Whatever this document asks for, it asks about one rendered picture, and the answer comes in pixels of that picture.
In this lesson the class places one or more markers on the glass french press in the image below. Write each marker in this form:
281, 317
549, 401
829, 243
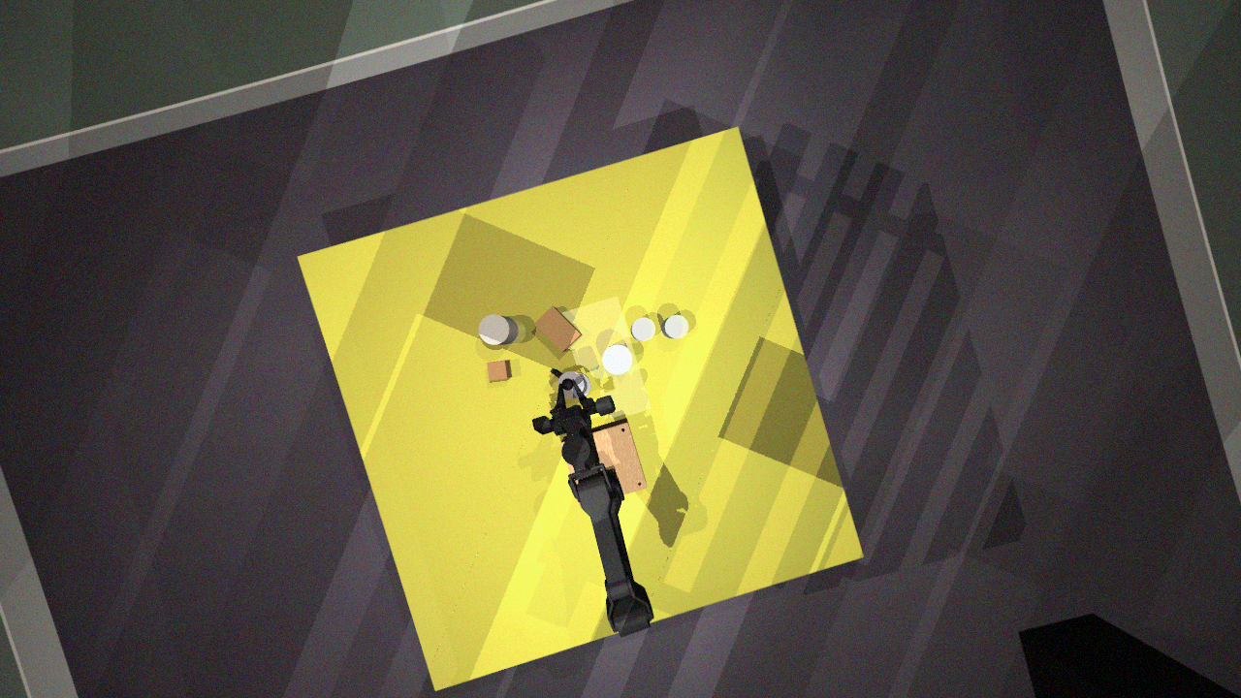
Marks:
565, 379

